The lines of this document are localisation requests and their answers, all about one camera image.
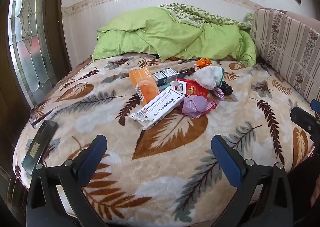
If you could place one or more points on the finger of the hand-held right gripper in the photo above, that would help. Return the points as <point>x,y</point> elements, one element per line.
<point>303,119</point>
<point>315,105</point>

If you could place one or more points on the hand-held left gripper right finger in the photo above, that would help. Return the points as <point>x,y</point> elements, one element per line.
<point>226,159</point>

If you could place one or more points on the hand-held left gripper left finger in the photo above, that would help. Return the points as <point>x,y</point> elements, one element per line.
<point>93,157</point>

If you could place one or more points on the purple plastic bag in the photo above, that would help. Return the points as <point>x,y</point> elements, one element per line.
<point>192,105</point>

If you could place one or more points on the small purple wrapper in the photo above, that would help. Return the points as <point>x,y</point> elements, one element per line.
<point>218,93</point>

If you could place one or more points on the black plastic bag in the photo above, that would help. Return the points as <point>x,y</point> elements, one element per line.
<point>227,88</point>

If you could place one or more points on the red cardboard box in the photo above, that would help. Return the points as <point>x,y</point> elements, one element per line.
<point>197,89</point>

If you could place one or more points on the long white medicine box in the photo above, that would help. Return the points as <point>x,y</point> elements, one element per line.
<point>160,107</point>

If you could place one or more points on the white plastic bag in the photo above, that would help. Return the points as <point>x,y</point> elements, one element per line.
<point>207,76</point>

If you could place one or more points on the orange cardboard box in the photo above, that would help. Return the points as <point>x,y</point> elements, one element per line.
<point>143,84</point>

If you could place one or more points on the orange wrapper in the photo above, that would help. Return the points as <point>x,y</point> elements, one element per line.
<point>203,63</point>

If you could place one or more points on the white and blue box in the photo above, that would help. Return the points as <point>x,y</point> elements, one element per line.
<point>166,74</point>

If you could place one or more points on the leaf-print plush blanket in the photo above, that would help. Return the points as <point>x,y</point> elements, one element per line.
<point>175,179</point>

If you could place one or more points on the black smartphone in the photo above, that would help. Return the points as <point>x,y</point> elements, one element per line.
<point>40,142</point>

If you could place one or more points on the striped floral cushion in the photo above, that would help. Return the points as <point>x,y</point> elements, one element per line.
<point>287,49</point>

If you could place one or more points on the person's dark trousers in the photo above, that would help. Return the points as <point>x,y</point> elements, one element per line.
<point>301,187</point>

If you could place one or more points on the pink brown cushion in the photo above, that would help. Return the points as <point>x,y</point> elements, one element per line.
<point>305,15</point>

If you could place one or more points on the green quilt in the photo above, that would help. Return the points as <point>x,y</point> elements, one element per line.
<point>160,34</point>

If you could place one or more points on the patterned glass door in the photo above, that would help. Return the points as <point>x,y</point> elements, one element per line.
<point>30,29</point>

